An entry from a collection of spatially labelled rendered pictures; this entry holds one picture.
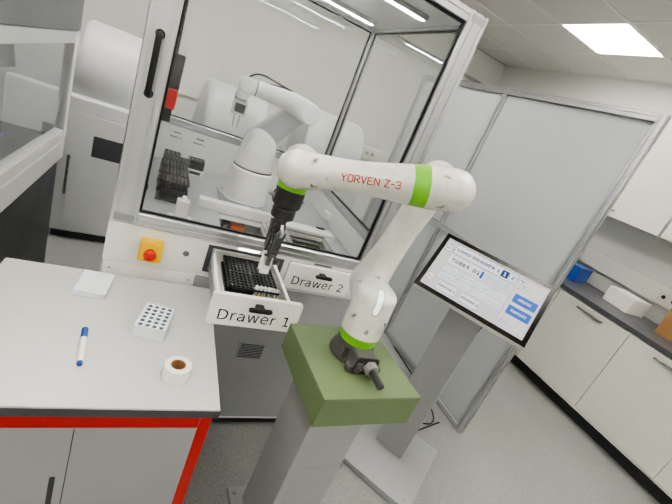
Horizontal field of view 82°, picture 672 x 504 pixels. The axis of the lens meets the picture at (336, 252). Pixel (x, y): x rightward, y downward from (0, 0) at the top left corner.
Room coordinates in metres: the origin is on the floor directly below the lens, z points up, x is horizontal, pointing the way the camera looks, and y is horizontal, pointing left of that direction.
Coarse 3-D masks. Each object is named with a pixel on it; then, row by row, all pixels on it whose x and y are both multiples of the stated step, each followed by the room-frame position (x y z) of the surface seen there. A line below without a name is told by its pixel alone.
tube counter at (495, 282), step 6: (474, 270) 1.70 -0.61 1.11; (480, 270) 1.70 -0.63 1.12; (480, 276) 1.68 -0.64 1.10; (486, 276) 1.68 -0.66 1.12; (492, 276) 1.68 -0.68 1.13; (486, 282) 1.66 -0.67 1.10; (492, 282) 1.66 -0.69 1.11; (498, 282) 1.66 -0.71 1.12; (504, 282) 1.66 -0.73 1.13; (498, 288) 1.64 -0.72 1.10; (504, 288) 1.63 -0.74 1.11; (510, 288) 1.63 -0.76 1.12
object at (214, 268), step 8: (216, 256) 1.32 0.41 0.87; (240, 256) 1.36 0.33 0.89; (248, 256) 1.38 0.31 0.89; (216, 264) 1.22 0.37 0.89; (272, 264) 1.42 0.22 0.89; (216, 272) 1.17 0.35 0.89; (272, 272) 1.39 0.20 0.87; (216, 280) 1.12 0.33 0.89; (280, 280) 1.30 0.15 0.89; (216, 288) 1.07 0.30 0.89; (280, 288) 1.26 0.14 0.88; (280, 296) 1.24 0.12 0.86; (288, 296) 1.21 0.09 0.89
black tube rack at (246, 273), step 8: (224, 256) 1.30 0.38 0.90; (232, 256) 1.31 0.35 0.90; (224, 264) 1.24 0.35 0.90; (232, 264) 1.25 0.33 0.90; (240, 264) 1.28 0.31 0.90; (248, 264) 1.30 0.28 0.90; (256, 264) 1.34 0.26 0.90; (224, 272) 1.24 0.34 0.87; (232, 272) 1.21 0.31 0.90; (240, 272) 1.22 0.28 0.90; (248, 272) 1.25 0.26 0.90; (256, 272) 1.27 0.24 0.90; (224, 280) 1.18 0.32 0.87; (232, 280) 1.16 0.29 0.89; (240, 280) 1.17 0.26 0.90; (248, 280) 1.20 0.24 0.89; (256, 280) 1.21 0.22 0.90; (264, 280) 1.24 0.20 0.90; (272, 280) 1.26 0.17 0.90; (224, 288) 1.14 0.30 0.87; (232, 288) 1.15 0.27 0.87; (264, 296) 1.18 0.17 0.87
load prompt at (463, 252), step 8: (456, 248) 1.78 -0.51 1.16; (464, 248) 1.78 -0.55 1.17; (464, 256) 1.75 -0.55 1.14; (472, 256) 1.75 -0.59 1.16; (480, 256) 1.75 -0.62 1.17; (480, 264) 1.72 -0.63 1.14; (488, 264) 1.72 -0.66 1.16; (496, 264) 1.72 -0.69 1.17; (496, 272) 1.69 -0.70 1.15; (504, 272) 1.69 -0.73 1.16; (512, 272) 1.69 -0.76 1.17; (512, 280) 1.66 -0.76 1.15
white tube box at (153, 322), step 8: (152, 304) 1.00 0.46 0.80; (144, 312) 0.96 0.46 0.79; (152, 312) 0.97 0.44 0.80; (160, 312) 0.99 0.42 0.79; (168, 312) 1.00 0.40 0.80; (136, 320) 0.90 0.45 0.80; (144, 320) 0.93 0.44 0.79; (152, 320) 0.93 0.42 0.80; (160, 320) 0.95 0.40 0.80; (168, 320) 0.96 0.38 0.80; (136, 328) 0.89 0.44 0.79; (144, 328) 0.89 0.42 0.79; (152, 328) 0.90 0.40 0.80; (160, 328) 0.92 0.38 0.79; (144, 336) 0.89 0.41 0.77; (152, 336) 0.90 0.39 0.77; (160, 336) 0.91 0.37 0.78
